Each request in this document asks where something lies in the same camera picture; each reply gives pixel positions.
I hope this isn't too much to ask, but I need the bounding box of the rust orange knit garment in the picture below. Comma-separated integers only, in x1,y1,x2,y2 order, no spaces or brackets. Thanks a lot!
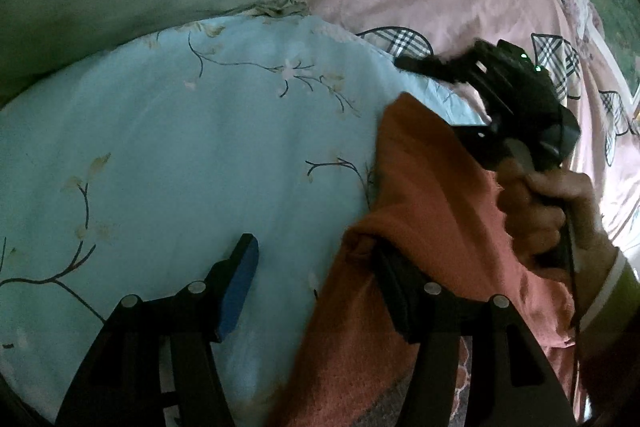
267,94,584,426

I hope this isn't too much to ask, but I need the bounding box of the right forearm with sleeve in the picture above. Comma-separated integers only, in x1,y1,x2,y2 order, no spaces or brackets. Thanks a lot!
570,247,639,426

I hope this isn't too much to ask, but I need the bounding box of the person's right hand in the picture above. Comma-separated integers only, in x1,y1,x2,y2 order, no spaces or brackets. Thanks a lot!
497,158,617,312

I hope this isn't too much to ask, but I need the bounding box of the pink plaid-heart duvet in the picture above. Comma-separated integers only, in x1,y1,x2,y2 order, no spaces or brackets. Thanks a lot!
307,0,639,263

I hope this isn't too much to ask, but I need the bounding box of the light blue floral quilt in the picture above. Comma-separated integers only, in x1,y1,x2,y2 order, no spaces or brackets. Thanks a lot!
1,16,478,426

